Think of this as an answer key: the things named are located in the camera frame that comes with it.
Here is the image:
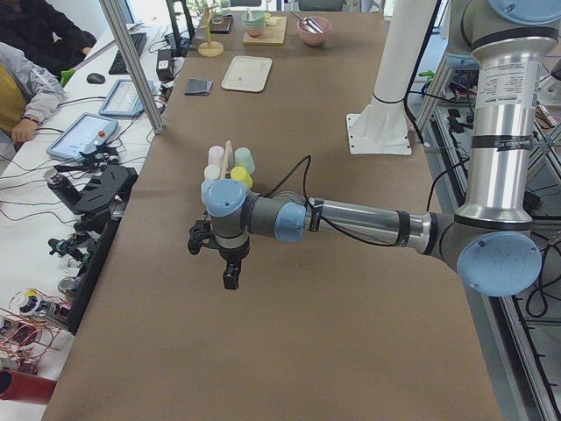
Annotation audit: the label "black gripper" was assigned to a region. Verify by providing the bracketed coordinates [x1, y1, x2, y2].
[219, 243, 249, 289]

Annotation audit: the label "green plastic cup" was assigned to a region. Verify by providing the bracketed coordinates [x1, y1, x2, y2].
[234, 147, 256, 175]

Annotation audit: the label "cream rabbit tray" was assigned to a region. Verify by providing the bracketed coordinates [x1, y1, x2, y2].
[221, 55, 273, 93]

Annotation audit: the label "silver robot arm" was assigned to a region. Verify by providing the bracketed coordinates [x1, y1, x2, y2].
[188, 1, 560, 296]

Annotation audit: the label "yellow plastic cup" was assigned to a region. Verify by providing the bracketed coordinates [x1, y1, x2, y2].
[230, 166, 253, 189]

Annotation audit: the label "cream plastic cup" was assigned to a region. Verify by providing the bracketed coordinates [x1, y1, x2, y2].
[203, 164, 221, 181]

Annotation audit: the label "pink plastic cup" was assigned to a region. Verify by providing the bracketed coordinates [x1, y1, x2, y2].
[208, 145, 225, 167]

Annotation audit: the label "black stand fixture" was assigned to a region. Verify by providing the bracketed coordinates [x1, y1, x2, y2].
[76, 165, 138, 215]

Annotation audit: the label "grey folded cloth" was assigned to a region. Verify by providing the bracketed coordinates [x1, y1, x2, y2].
[184, 78, 213, 96]

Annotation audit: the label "near blue teach pendant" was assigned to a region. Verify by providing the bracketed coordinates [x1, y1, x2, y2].
[46, 113, 118, 161]

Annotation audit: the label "blue teach pendant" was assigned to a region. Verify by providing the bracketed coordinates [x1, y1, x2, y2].
[46, 113, 118, 161]
[98, 79, 144, 118]

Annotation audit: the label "far blue teach pendant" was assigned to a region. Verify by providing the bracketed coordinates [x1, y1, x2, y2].
[98, 79, 144, 118]

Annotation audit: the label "yellow wooden mug tree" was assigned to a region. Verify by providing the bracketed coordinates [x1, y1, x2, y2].
[195, 1, 224, 58]

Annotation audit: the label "black keyboard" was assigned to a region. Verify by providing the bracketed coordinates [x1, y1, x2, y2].
[108, 32, 149, 75]

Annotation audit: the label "black computer mouse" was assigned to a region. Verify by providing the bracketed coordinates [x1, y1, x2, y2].
[86, 73, 106, 84]

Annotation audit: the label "bamboo cutting board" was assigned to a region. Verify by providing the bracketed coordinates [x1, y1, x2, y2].
[243, 17, 287, 46]

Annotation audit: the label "green stacked bowl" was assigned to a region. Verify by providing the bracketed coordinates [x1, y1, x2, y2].
[242, 10, 266, 37]

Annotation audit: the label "pink bowl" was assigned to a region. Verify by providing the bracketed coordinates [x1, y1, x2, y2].
[297, 17, 332, 46]

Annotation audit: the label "red cylinder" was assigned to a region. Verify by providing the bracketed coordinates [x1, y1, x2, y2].
[1, 370, 57, 404]

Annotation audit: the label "metal spoons in bowl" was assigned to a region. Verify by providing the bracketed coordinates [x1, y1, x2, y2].
[290, 11, 324, 34]

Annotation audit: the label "person in grey jacket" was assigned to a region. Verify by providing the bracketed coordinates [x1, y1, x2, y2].
[1, 43, 65, 146]

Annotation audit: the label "person in black jacket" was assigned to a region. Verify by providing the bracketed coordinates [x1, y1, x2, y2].
[1, 0, 96, 78]

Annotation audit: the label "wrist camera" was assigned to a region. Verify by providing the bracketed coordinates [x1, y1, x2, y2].
[187, 220, 211, 255]

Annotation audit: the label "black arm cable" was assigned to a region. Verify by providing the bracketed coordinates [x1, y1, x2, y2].
[252, 153, 404, 247]

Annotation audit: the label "aluminium frame post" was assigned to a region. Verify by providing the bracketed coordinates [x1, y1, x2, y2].
[99, 0, 164, 134]

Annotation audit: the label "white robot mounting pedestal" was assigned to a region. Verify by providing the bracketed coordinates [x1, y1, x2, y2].
[346, 0, 439, 155]

